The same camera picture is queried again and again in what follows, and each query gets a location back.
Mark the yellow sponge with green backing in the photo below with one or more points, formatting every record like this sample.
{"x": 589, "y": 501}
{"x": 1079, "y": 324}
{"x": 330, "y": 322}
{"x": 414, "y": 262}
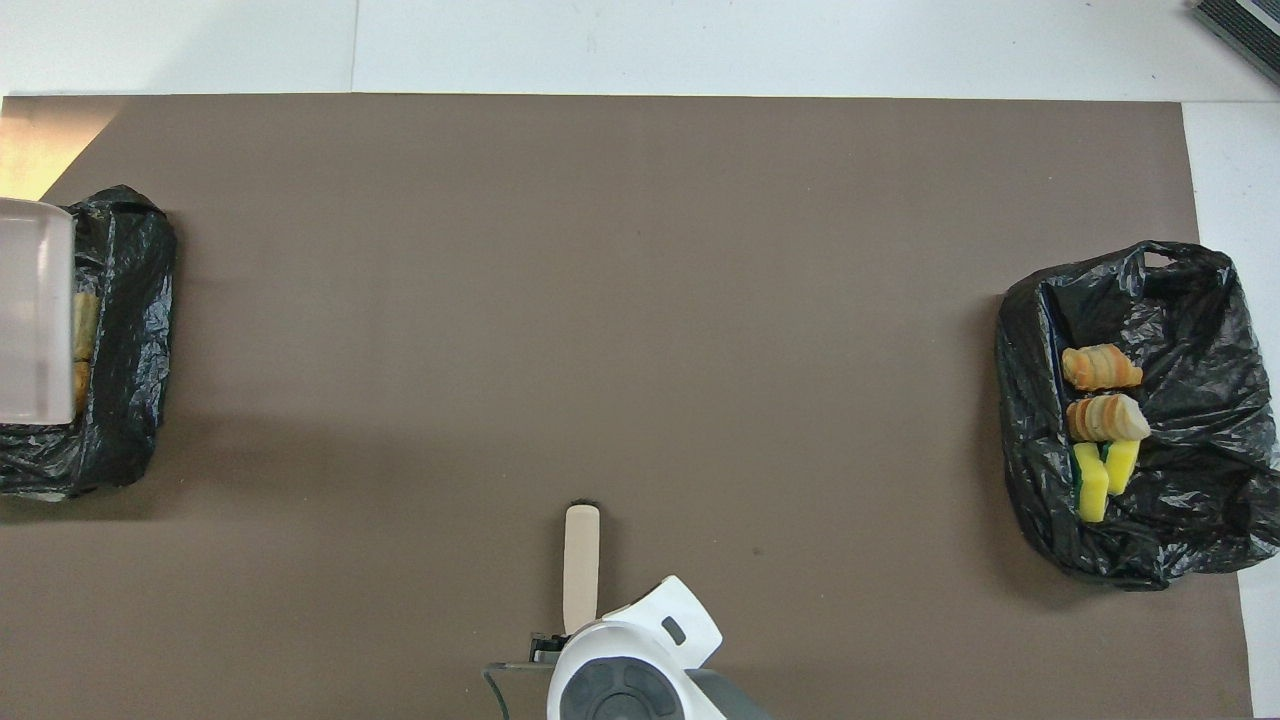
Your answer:
{"x": 1093, "y": 485}

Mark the beige hand brush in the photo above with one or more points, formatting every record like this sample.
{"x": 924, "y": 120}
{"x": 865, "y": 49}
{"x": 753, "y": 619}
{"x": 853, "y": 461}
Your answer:
{"x": 582, "y": 570}

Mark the black bag over cardboard box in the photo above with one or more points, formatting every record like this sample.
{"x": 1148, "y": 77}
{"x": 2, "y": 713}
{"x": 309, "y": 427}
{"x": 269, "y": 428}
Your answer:
{"x": 130, "y": 400}

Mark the striped croissant piece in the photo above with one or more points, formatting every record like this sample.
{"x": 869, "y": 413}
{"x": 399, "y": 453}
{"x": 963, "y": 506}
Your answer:
{"x": 1105, "y": 418}
{"x": 80, "y": 385}
{"x": 1100, "y": 368}

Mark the beige plastic dustpan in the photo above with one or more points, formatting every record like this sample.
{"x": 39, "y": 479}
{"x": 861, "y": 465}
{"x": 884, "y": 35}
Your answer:
{"x": 35, "y": 310}

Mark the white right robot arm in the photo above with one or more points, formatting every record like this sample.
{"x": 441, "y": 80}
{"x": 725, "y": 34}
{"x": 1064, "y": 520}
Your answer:
{"x": 660, "y": 610}

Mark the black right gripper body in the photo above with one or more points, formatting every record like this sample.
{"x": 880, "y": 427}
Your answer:
{"x": 550, "y": 647}

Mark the dark ribbed panel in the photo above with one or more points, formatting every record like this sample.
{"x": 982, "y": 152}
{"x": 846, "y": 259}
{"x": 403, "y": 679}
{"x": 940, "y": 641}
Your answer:
{"x": 1245, "y": 30}

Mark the brown table mat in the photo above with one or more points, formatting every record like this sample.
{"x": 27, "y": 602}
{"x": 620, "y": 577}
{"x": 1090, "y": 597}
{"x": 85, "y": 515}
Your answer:
{"x": 700, "y": 300}

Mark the crumpled black bag bin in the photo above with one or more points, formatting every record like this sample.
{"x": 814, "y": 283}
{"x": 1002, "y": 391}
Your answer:
{"x": 1200, "y": 500}

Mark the yellow sponge piece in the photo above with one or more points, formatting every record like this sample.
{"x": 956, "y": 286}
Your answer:
{"x": 1122, "y": 462}

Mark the brown bread roll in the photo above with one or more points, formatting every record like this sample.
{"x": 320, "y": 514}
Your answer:
{"x": 85, "y": 325}

